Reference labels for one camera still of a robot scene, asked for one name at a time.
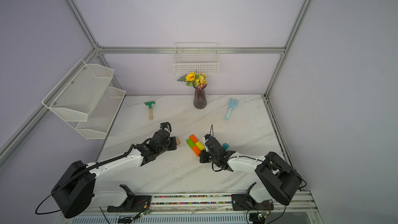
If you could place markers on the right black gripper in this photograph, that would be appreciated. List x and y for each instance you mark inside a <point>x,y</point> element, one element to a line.
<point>203,155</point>

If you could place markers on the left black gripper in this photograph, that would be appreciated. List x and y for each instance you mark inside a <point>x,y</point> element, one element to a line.
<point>172,141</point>

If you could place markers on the teal block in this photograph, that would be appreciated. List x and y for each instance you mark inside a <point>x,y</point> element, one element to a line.
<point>225,146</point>

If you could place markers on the yellow rectangular block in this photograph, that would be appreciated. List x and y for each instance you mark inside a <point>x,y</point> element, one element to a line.
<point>200,146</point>

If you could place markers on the orange block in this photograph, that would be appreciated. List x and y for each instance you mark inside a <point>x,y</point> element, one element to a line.
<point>196,150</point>
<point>194,139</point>

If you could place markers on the green rectangular block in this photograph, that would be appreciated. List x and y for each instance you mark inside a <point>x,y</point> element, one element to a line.
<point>190,143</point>

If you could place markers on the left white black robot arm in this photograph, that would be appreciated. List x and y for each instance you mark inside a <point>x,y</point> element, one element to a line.
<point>81,186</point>

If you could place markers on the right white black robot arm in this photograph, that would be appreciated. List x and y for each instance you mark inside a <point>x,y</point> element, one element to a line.
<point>279,180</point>

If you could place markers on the light blue toy fork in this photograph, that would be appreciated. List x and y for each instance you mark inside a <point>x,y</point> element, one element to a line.
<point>232,103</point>

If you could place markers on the dark ribbed glass vase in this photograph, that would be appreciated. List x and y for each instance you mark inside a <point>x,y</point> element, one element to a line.
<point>200,100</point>

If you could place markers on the yellow artificial flower bouquet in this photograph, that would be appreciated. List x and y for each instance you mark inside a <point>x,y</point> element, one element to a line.
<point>194,79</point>

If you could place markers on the white two-tier mesh shelf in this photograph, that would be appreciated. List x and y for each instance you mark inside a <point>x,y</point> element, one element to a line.
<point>86,100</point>

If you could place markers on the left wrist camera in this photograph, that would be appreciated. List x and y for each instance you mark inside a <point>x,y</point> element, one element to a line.
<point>166,126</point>

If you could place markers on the green toy rake wooden handle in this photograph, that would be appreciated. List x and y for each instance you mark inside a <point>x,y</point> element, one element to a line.
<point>150,105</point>

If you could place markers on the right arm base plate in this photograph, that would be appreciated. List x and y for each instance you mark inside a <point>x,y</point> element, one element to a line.
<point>245,202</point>

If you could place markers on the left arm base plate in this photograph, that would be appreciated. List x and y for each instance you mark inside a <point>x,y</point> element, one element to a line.
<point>132,203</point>

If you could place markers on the white wire wall basket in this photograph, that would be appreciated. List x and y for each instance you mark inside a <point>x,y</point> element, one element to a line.
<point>196,57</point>

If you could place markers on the aluminium front rail frame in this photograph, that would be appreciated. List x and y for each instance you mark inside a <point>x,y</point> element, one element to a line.
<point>205,208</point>

